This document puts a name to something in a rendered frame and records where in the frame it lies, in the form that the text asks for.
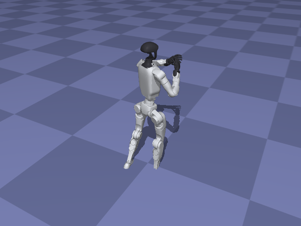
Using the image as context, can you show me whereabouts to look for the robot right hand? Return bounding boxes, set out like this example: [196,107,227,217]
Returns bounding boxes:
[172,56,180,76]

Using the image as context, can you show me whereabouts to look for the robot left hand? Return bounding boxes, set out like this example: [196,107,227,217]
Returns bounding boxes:
[164,54,182,66]

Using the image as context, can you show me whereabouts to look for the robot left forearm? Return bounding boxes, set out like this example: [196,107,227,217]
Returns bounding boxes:
[152,59,166,66]

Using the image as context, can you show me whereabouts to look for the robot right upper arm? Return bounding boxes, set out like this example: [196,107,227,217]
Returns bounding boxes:
[152,69,177,97]

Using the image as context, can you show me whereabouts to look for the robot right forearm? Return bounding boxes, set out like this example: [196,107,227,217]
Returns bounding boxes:
[172,72,180,95]

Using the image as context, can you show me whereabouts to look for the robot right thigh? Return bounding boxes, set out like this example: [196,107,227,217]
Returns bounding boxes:
[150,110,166,149]

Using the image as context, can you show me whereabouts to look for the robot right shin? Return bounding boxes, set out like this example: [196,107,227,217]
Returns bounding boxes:
[153,141,164,170]

